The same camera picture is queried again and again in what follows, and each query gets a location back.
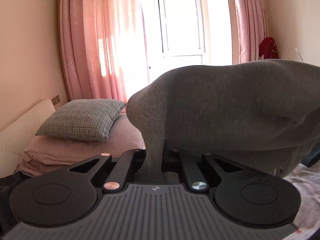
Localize grey sweatpants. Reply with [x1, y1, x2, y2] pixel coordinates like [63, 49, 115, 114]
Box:
[126, 60, 319, 184]

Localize grey checked pillow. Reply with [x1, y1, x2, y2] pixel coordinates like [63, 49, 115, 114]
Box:
[35, 99, 126, 141]

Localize pink pillow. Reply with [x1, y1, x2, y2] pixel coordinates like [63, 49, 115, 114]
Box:
[23, 113, 145, 165]

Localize folded pink sheet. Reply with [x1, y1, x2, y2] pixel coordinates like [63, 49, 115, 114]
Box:
[19, 155, 73, 177]

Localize pink duvet cover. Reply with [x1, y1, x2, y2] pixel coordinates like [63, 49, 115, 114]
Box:
[285, 161, 320, 229]

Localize cream padded headboard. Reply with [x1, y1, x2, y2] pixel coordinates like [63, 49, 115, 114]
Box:
[0, 99, 55, 178]

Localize folded dark navy garment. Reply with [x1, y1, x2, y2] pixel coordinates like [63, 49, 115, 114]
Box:
[301, 148, 320, 167]

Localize black jacket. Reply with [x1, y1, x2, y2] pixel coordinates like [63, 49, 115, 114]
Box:
[0, 171, 31, 237]

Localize pink curtain left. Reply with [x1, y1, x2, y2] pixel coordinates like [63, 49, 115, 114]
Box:
[60, 0, 148, 102]

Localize pink curtain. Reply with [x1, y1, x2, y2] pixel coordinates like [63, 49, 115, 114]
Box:
[60, 0, 148, 102]
[234, 0, 266, 63]

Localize red bag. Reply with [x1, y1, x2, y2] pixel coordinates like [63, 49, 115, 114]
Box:
[259, 37, 279, 59]

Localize pink curtain right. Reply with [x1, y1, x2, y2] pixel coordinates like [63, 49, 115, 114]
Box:
[234, 0, 266, 63]

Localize wall socket plate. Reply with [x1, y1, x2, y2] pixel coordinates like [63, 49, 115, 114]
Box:
[51, 95, 60, 106]

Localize white window frame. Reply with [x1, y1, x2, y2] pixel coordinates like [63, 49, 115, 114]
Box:
[142, 0, 233, 81]

